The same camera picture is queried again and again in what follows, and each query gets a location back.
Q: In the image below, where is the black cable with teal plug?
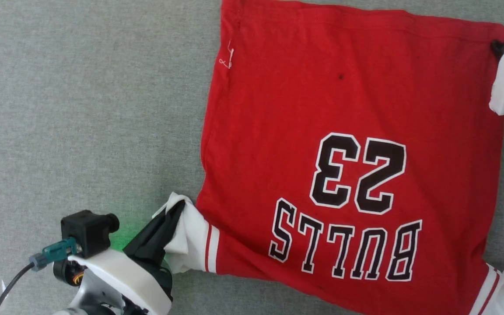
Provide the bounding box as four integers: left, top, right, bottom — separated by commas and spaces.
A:
0, 238, 80, 310

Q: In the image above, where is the red Bulls 23 jersey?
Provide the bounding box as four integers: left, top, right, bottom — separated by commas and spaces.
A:
152, 0, 504, 315

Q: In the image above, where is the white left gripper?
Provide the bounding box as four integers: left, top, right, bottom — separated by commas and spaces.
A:
68, 200, 187, 315

